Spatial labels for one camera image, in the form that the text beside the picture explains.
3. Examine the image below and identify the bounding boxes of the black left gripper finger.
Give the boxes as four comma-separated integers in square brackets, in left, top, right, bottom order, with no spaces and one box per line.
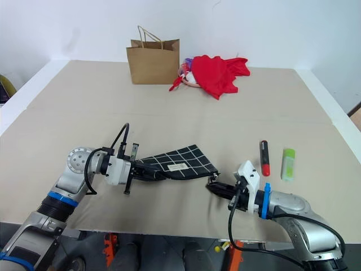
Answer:
[131,159,155,173]
[130,171,168,182]

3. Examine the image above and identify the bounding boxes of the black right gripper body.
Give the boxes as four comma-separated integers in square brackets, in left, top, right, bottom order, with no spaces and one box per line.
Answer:
[227,176,252,213]

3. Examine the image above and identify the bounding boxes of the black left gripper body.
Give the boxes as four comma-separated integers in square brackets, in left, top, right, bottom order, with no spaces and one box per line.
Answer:
[117,142,139,196]

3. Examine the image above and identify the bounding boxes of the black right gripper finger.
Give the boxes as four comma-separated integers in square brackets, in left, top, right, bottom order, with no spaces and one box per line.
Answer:
[206,181,239,193]
[208,188,236,199]

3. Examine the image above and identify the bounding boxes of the black white grid pouch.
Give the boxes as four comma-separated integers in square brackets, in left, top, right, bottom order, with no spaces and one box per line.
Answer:
[134,144,221,182]

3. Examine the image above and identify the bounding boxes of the red marker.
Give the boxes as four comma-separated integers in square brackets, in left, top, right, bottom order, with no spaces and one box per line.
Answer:
[259,139,271,177]

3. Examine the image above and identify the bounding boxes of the green highlighter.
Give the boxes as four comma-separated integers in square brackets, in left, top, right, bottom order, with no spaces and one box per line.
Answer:
[281,147,297,182]

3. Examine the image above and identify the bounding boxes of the orange table leg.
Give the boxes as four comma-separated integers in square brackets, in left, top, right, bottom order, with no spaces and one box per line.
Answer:
[224,239,244,271]

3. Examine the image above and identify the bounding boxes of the beige table cover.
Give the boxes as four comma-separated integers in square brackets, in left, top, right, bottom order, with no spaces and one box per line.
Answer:
[0,59,361,244]

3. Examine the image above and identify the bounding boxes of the dark rounded shape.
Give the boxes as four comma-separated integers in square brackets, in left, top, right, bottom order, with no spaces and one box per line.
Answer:
[182,240,210,271]

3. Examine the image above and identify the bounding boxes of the dark wheel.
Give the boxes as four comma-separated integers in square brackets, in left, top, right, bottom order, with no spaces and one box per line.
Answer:
[66,255,86,271]

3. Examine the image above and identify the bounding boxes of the brown paper bag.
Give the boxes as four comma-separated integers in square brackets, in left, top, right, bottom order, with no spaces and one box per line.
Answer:
[125,25,181,85]

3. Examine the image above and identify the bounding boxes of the colourful plastic bag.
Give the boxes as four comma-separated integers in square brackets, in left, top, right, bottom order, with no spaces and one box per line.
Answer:
[178,56,202,87]

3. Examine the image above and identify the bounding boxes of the red cloth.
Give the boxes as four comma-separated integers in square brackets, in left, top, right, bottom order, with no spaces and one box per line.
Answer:
[169,55,252,100]

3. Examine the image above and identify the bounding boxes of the yellow and dark object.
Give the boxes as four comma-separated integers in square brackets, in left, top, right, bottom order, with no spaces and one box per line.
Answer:
[0,74,17,104]

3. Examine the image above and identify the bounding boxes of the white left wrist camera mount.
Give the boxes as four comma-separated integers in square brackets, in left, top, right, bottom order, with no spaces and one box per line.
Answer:
[105,155,133,186]

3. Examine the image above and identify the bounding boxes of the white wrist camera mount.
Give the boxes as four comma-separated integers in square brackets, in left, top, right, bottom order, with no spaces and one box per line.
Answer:
[105,155,133,186]
[233,160,261,213]

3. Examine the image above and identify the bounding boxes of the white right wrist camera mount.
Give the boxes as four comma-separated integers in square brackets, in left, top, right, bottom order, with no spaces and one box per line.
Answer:
[233,160,261,213]

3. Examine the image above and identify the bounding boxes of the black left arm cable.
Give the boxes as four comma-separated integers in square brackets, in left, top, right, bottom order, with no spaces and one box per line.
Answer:
[83,122,130,196]

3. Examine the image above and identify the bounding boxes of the orange metal bracket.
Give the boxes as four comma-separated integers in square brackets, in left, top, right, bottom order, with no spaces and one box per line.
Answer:
[102,232,118,266]

